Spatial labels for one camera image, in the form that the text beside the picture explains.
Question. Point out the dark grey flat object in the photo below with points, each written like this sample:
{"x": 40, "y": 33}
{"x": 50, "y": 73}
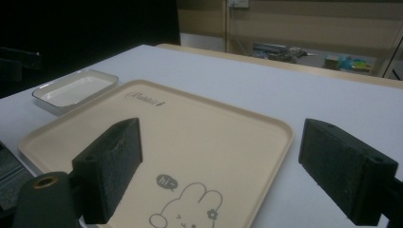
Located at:
{"x": 11, "y": 180}

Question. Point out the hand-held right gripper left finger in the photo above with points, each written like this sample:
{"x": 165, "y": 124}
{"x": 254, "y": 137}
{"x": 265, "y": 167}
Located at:
{"x": 109, "y": 171}

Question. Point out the beige tray with rabbit print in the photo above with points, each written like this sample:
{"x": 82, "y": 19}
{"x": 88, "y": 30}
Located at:
{"x": 202, "y": 133}

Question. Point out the black curtain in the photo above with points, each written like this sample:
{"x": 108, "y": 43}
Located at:
{"x": 95, "y": 25}

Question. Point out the white wall socket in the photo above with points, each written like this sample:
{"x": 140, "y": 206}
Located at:
{"x": 238, "y": 3}

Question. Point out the white rectangular dish dark rim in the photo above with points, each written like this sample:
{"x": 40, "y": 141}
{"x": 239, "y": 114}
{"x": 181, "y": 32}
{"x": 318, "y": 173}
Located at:
{"x": 74, "y": 91}

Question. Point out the black metal stand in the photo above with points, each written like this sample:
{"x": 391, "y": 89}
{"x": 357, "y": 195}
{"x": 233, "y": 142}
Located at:
{"x": 393, "y": 55}

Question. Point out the pile of colourful toys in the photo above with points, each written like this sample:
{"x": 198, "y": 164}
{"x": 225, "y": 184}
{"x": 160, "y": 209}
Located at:
{"x": 350, "y": 63}

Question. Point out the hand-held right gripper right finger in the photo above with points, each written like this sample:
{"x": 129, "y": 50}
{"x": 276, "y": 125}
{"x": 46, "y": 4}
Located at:
{"x": 342, "y": 167}

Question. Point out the pile of dark clutter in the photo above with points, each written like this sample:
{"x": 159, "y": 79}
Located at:
{"x": 278, "y": 52}

